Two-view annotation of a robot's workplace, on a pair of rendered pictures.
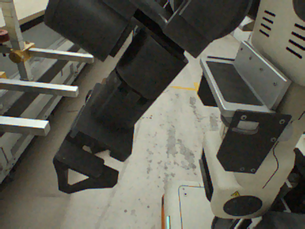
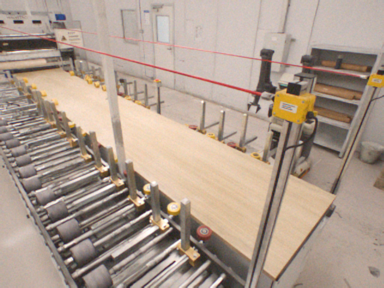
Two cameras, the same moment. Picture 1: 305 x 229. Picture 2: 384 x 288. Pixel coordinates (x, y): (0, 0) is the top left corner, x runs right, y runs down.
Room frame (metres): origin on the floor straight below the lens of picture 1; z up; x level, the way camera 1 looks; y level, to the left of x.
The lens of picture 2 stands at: (-0.80, 2.17, 1.92)
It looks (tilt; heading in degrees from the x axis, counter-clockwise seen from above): 30 degrees down; 319
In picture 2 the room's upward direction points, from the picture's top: 1 degrees clockwise
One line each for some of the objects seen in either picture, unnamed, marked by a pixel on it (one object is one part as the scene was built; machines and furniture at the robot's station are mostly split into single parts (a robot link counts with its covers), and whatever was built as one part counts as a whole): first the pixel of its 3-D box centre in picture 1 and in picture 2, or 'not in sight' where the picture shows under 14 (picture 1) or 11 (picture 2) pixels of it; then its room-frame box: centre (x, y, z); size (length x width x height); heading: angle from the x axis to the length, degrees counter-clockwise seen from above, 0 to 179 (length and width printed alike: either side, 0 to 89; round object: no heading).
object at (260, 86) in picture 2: not in sight; (263, 72); (0.64, -0.01, 1.40); 0.11 x 0.06 x 0.43; 4
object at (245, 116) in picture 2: not in sight; (242, 138); (0.34, 0.59, 0.94); 0.04 x 0.04 x 0.48; 4
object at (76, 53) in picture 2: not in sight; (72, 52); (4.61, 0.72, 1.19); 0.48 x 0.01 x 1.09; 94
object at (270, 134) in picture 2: not in sight; (265, 156); (0.09, 0.57, 0.86); 0.04 x 0.04 x 0.48; 4
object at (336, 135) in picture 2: not in sight; (330, 100); (0.50, -1.81, 0.78); 0.90 x 0.45 x 1.55; 4
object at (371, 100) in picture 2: not in sight; (349, 148); (-0.47, 0.57, 1.20); 0.15 x 0.12 x 1.00; 4
